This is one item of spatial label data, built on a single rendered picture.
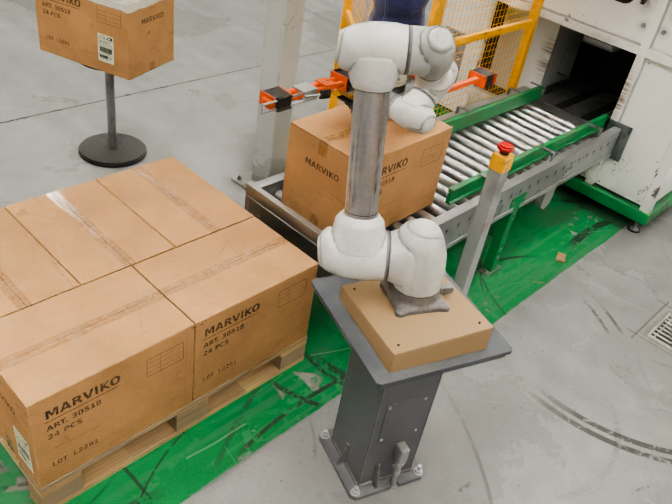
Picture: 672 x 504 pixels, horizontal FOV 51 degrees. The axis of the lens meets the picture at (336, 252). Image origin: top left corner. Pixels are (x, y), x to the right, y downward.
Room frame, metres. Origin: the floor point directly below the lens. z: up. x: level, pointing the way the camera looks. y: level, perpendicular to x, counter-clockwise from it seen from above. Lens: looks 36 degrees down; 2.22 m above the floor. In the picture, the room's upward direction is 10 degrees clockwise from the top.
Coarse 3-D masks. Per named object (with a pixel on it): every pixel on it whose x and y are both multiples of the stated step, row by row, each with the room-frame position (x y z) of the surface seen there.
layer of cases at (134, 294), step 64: (64, 192) 2.39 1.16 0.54; (128, 192) 2.47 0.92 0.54; (192, 192) 2.56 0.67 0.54; (0, 256) 1.92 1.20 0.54; (64, 256) 1.98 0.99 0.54; (128, 256) 2.05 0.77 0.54; (192, 256) 2.12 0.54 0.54; (256, 256) 2.19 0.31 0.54; (0, 320) 1.60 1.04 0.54; (64, 320) 1.66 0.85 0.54; (128, 320) 1.71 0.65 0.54; (192, 320) 1.77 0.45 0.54; (256, 320) 1.98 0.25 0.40; (0, 384) 1.39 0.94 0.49; (64, 384) 1.39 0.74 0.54; (128, 384) 1.54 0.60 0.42; (192, 384) 1.76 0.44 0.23; (64, 448) 1.36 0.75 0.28
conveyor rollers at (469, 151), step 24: (504, 120) 3.94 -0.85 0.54; (528, 120) 4.03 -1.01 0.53; (552, 120) 4.06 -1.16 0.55; (456, 144) 3.50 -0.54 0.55; (480, 144) 3.60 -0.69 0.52; (528, 144) 3.71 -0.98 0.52; (576, 144) 3.82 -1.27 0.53; (456, 168) 3.26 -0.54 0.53; (480, 168) 3.28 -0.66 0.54; (528, 168) 3.40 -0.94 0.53; (480, 192) 3.05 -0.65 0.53; (408, 216) 2.67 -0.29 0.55; (432, 216) 2.71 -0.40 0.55
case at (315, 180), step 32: (320, 128) 2.58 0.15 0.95; (448, 128) 2.80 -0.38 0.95; (288, 160) 2.58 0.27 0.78; (320, 160) 2.47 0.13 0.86; (384, 160) 2.46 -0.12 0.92; (416, 160) 2.64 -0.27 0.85; (288, 192) 2.57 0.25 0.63; (320, 192) 2.46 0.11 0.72; (384, 192) 2.50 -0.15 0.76; (416, 192) 2.69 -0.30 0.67; (320, 224) 2.44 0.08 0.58
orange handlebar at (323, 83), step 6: (324, 78) 2.45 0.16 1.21; (330, 78) 2.47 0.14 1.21; (414, 78) 2.66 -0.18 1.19; (474, 78) 2.73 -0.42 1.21; (312, 84) 2.39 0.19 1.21; (318, 84) 2.41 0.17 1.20; (324, 84) 2.40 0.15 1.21; (330, 84) 2.41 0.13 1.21; (336, 84) 2.43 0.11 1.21; (342, 84) 2.45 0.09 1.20; (456, 84) 2.63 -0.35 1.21; (462, 84) 2.65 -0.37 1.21; (468, 84) 2.69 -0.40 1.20; (288, 90) 2.30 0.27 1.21; (294, 90) 2.32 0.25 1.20; (318, 90) 2.36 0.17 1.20; (450, 90) 2.59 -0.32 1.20; (300, 96) 2.28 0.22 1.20; (264, 102) 2.19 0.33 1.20
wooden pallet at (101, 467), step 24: (264, 360) 2.03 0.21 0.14; (288, 360) 2.14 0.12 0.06; (240, 384) 1.99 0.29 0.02; (192, 408) 1.75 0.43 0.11; (216, 408) 1.84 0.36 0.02; (144, 432) 1.59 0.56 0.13; (168, 432) 1.69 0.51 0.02; (120, 456) 1.55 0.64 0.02; (72, 480) 1.37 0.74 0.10; (96, 480) 1.43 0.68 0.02
